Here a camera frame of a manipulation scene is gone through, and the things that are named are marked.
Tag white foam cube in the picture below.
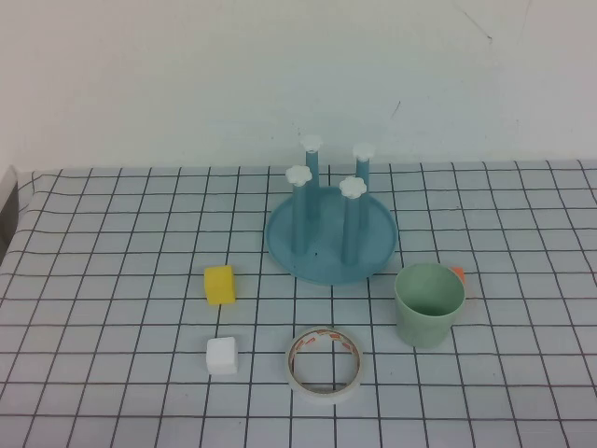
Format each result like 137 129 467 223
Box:
205 336 240 376

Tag white black-grid tablecloth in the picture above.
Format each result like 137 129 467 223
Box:
0 159 597 448

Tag yellow foam cube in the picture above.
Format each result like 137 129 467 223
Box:
203 264 236 307

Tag blue cup stand white caps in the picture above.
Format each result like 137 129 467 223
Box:
264 133 400 286

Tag light green plastic cup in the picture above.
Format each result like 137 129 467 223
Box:
394 262 466 350

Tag white tape roll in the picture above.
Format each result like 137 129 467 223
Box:
285 326 367 406

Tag grey white table edge fixture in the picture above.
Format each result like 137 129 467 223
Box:
0 165 20 256

